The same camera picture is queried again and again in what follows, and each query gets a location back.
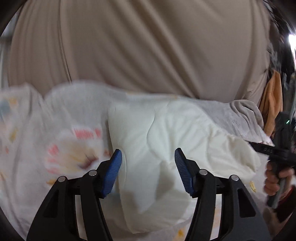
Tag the person's right hand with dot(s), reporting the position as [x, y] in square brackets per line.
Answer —
[271, 179]

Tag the grey-beige plush cloth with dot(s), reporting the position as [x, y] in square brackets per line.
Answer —
[245, 109]

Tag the floral fleece blanket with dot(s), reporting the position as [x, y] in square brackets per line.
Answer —
[30, 129]

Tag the cream white quilted garment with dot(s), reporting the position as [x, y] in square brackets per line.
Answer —
[161, 129]

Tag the beige curtain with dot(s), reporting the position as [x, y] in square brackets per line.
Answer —
[150, 41]

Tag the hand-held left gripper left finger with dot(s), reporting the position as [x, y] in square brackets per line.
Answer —
[113, 170]

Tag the orange cloth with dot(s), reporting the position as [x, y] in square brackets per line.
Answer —
[274, 97]

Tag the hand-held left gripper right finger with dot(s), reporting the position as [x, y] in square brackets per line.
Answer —
[183, 170]

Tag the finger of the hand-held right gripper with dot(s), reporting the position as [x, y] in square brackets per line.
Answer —
[261, 147]

